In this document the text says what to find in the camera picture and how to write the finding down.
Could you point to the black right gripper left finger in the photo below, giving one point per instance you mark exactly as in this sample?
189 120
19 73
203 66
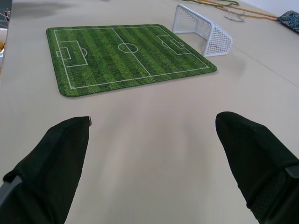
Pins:
49 168

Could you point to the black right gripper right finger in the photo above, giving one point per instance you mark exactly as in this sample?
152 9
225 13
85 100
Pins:
257 163

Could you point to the green soccer field mat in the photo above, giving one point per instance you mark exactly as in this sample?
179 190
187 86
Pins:
126 58

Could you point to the white miniature soccer goal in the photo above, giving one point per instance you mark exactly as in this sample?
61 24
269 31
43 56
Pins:
205 32

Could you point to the white container with yellow contents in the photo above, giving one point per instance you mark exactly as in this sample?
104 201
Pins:
2 44

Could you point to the blue patterned pouch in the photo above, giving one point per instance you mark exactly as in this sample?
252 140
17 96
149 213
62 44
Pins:
289 19

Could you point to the wooden clothes hanger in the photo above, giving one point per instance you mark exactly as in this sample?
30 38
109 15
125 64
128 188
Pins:
247 11

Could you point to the green clothes hanger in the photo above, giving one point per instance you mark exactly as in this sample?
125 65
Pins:
217 2

